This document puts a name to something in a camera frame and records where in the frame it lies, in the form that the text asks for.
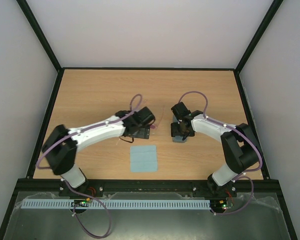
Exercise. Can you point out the black front mounting rail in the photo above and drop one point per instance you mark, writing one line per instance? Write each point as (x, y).
(195, 188)

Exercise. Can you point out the light blue slotted cable duct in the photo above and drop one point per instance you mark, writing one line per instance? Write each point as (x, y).
(117, 204)

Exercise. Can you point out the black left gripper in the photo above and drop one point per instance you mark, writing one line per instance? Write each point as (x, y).
(144, 133)

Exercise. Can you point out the black frame corner post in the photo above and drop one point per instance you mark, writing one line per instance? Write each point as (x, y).
(268, 17)

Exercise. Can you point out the black left rear frame post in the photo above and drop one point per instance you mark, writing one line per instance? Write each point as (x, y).
(29, 15)

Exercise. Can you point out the pink sunglasses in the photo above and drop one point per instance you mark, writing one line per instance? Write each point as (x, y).
(157, 122)

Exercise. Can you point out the light blue cleaning cloth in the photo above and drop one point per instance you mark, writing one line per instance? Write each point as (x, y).
(143, 159)

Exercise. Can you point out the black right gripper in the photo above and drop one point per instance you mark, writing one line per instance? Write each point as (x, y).
(176, 129)

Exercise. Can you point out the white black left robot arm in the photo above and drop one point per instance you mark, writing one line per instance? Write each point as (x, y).
(63, 144)

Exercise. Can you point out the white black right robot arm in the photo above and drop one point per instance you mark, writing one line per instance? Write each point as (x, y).
(240, 147)

